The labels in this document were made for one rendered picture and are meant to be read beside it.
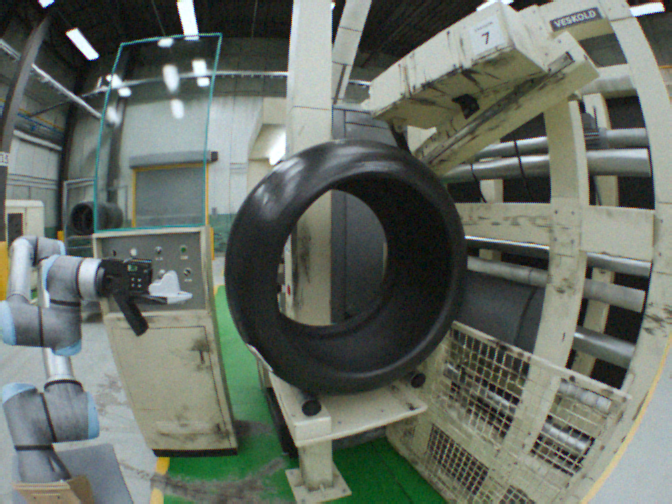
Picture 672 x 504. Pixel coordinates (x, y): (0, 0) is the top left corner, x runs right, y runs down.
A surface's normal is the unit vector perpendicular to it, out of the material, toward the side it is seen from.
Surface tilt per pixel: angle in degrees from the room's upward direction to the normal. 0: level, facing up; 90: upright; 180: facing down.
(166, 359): 90
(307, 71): 90
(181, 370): 90
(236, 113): 90
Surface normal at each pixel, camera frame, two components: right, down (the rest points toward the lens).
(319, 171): 0.26, -0.04
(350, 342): 0.04, -0.72
